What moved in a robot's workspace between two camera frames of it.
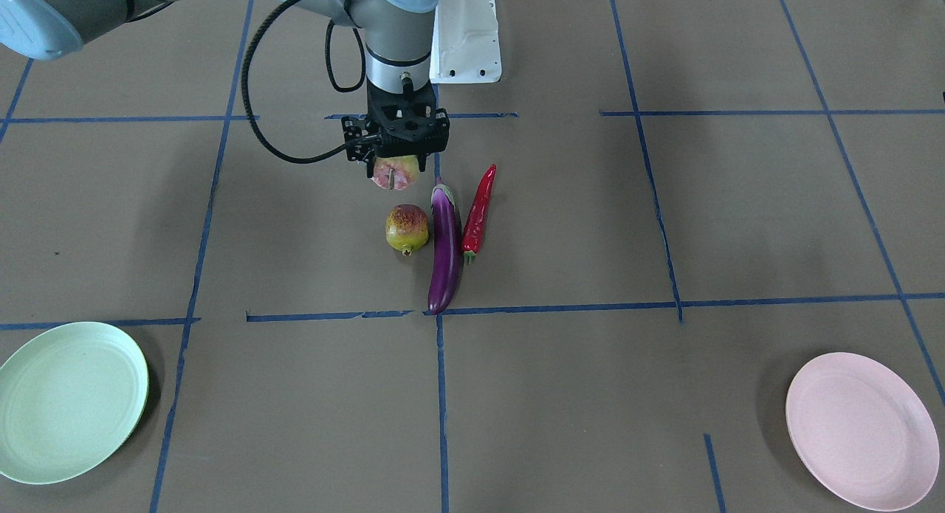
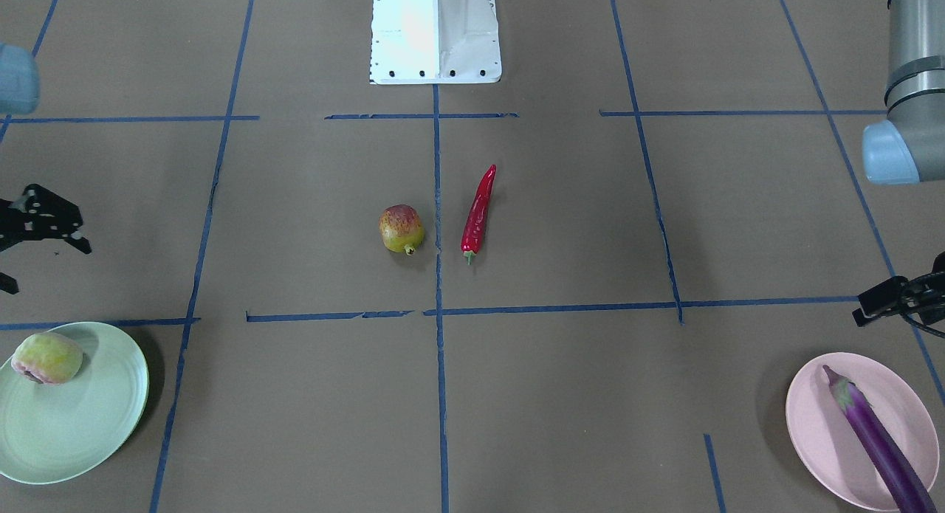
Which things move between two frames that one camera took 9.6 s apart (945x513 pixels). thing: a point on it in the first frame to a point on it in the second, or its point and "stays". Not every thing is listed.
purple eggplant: x=447 y=249 to x=900 y=475
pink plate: x=861 y=432 stays
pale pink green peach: x=396 y=172 to x=49 y=358
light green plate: x=70 y=396 stays
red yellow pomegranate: x=407 y=228 stays
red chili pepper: x=476 y=215 stays
